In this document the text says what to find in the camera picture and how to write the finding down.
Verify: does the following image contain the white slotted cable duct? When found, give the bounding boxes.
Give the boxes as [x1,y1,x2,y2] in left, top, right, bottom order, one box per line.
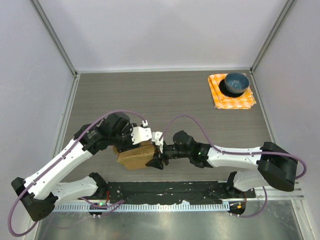
[54,201,230,213]

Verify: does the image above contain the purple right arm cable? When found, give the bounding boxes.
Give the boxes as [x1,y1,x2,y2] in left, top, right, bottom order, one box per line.
[158,114,308,218]

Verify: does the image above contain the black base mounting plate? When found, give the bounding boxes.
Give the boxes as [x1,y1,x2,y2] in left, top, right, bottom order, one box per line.
[85,181,256,201]

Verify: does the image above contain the blue ceramic bowl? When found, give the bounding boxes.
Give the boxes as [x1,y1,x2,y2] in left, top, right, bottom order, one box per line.
[224,72,251,94]

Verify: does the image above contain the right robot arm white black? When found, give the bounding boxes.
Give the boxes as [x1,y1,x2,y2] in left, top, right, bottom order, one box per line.
[146,130,298,198]

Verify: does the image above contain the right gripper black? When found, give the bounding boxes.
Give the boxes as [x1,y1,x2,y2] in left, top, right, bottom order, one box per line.
[146,140,192,169]

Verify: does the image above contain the brown cardboard express box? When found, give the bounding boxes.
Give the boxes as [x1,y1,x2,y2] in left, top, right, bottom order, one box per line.
[112,142,155,170]

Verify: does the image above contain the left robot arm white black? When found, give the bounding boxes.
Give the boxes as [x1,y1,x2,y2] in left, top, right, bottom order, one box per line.
[11,112,137,222]

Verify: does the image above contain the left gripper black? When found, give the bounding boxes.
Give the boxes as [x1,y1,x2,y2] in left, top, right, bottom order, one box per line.
[110,123,142,152]

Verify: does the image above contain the orange checkered cloth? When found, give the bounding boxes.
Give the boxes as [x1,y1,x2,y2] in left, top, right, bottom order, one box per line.
[207,73,257,110]

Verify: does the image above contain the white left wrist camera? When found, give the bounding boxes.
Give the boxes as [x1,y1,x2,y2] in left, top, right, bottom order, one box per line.
[130,120,153,145]

